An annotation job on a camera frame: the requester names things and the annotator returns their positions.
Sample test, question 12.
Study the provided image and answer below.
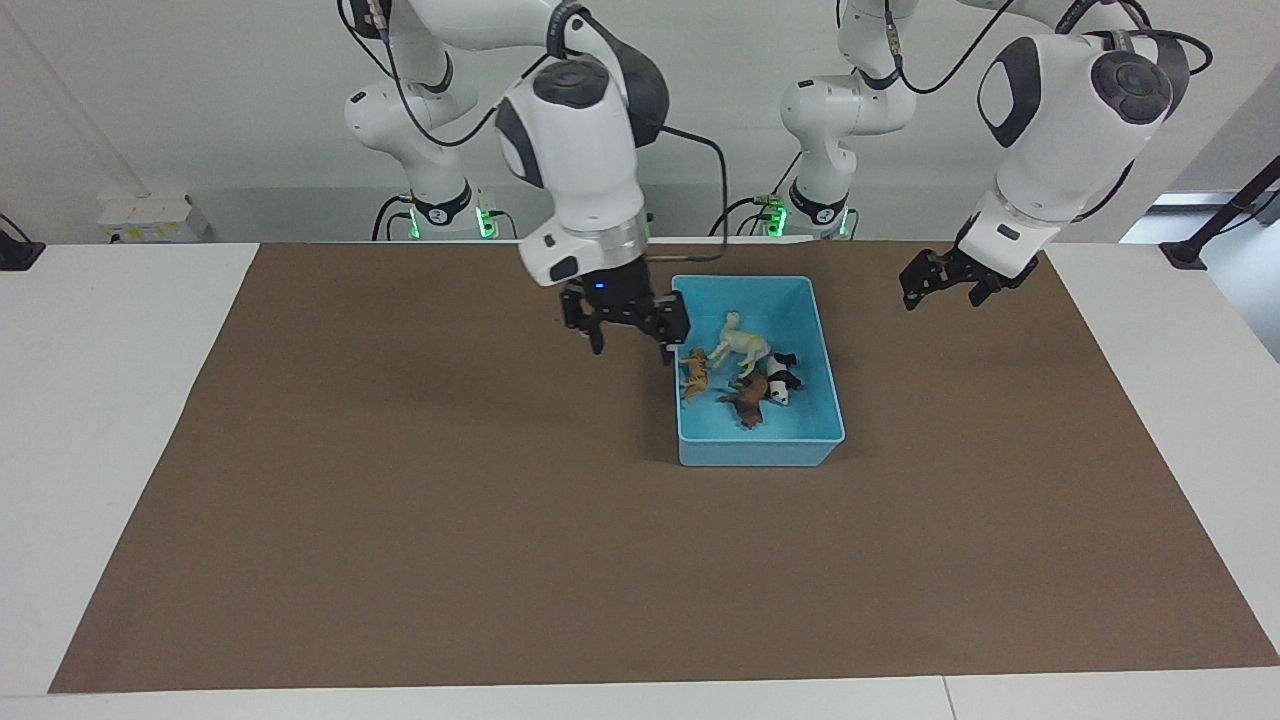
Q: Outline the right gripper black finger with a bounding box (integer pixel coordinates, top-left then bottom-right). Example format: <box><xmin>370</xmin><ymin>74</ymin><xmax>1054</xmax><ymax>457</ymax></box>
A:
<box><xmin>650</xmin><ymin>296</ymin><xmax>691</xmax><ymax>367</ymax></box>
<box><xmin>560</xmin><ymin>288</ymin><xmax>607</xmax><ymax>356</ymax></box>

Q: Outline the orange striped tiger toy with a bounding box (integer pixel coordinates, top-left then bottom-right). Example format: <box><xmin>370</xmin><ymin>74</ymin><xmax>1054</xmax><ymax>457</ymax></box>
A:
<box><xmin>680</xmin><ymin>347</ymin><xmax>713</xmax><ymax>403</ymax></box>

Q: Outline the cream llama toy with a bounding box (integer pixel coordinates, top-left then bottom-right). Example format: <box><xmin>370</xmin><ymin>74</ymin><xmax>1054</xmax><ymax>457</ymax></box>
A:
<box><xmin>708</xmin><ymin>311</ymin><xmax>773</xmax><ymax>379</ymax></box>

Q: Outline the brown lion toy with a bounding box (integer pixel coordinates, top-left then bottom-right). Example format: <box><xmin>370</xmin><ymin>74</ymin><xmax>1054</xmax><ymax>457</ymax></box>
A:
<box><xmin>715</xmin><ymin>372</ymin><xmax>771</xmax><ymax>431</ymax></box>

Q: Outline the black and white panda toy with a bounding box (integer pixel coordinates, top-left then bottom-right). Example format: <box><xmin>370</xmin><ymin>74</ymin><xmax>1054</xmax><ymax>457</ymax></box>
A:
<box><xmin>765</xmin><ymin>352</ymin><xmax>804</xmax><ymax>407</ymax></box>

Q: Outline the light blue plastic storage box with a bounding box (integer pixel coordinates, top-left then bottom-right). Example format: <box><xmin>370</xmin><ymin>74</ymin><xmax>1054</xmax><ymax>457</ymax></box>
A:
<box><xmin>671</xmin><ymin>275</ymin><xmax>847</xmax><ymax>468</ymax></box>

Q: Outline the white background box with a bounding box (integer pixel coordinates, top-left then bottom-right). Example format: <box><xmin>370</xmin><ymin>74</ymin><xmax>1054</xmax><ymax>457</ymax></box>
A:
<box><xmin>97</xmin><ymin>193</ymin><xmax>211</xmax><ymax>244</ymax></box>

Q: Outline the black angled stand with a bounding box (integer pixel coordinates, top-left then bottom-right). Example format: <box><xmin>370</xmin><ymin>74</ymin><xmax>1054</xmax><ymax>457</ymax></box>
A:
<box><xmin>1160</xmin><ymin>155</ymin><xmax>1280</xmax><ymax>271</ymax></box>

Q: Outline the brown table mat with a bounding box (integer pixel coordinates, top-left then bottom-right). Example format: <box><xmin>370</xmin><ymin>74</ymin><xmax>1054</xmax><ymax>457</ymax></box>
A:
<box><xmin>48</xmin><ymin>240</ymin><xmax>1280</xmax><ymax>695</ymax></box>

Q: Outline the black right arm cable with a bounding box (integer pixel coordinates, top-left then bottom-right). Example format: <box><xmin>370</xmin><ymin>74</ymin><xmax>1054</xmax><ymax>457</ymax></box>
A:
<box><xmin>338</xmin><ymin>0</ymin><xmax>729</xmax><ymax>267</ymax></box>

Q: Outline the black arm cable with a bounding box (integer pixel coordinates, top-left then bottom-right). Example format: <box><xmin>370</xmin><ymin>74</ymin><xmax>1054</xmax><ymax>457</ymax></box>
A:
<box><xmin>838</xmin><ymin>0</ymin><xmax>1213</xmax><ymax>223</ymax></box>
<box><xmin>338</xmin><ymin>0</ymin><xmax>729</xmax><ymax>267</ymax></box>

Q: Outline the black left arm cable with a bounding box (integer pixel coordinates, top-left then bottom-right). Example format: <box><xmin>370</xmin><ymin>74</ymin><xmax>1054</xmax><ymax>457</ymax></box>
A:
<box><xmin>838</xmin><ymin>0</ymin><xmax>1213</xmax><ymax>223</ymax></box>

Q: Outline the black clamp mount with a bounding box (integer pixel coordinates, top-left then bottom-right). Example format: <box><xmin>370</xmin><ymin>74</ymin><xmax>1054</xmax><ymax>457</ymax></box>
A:
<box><xmin>0</xmin><ymin>213</ymin><xmax>46</xmax><ymax>272</ymax></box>

